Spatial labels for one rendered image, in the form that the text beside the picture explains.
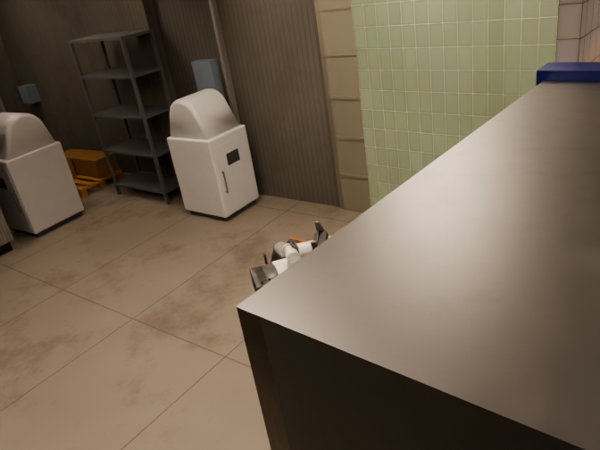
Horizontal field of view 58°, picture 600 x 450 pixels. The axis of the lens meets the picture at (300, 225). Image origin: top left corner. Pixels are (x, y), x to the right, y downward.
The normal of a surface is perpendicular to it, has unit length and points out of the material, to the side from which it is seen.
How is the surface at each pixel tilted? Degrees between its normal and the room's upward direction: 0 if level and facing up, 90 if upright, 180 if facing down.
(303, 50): 90
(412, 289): 0
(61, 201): 90
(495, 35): 90
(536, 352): 0
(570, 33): 90
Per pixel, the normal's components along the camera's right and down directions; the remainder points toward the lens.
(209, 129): 0.71, -0.14
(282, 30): -0.58, 0.43
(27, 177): 0.82, 0.14
